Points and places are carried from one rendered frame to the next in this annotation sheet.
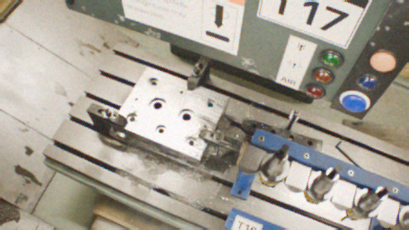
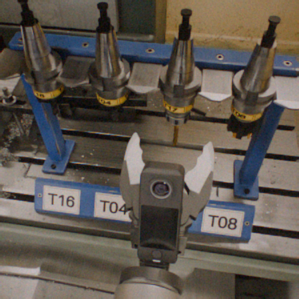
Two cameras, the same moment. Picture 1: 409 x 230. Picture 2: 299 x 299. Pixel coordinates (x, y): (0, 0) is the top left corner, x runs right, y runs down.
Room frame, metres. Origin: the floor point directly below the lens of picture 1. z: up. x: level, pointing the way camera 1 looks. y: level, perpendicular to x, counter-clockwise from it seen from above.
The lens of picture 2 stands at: (-0.16, -0.25, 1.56)
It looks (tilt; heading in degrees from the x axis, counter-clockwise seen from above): 51 degrees down; 357
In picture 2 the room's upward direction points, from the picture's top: straight up
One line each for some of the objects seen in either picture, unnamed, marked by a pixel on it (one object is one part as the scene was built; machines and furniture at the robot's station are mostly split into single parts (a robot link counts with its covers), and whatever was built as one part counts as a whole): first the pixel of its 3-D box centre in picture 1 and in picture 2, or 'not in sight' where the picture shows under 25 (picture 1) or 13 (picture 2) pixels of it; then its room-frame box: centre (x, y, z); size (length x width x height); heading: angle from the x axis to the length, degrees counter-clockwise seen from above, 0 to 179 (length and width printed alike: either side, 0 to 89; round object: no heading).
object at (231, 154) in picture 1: (219, 143); (17, 112); (0.45, 0.03, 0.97); 0.13 x 0.03 x 0.15; 78
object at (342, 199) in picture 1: (343, 195); (145, 78); (0.27, -0.27, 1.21); 0.07 x 0.05 x 0.01; 168
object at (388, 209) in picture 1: (387, 213); (216, 85); (0.25, -0.38, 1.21); 0.07 x 0.05 x 0.01; 168
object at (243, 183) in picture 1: (249, 165); (45, 113); (0.37, -0.06, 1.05); 0.10 x 0.05 x 0.30; 168
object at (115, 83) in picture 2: (320, 186); (110, 74); (0.28, -0.21, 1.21); 0.06 x 0.06 x 0.03
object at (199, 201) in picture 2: not in sight; (190, 195); (0.07, -0.32, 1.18); 0.09 x 0.05 x 0.02; 143
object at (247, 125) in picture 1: (280, 139); (98, 101); (0.52, -0.15, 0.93); 0.26 x 0.05 x 0.06; 83
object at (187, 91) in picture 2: (365, 203); (180, 81); (0.26, -0.32, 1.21); 0.06 x 0.06 x 0.03
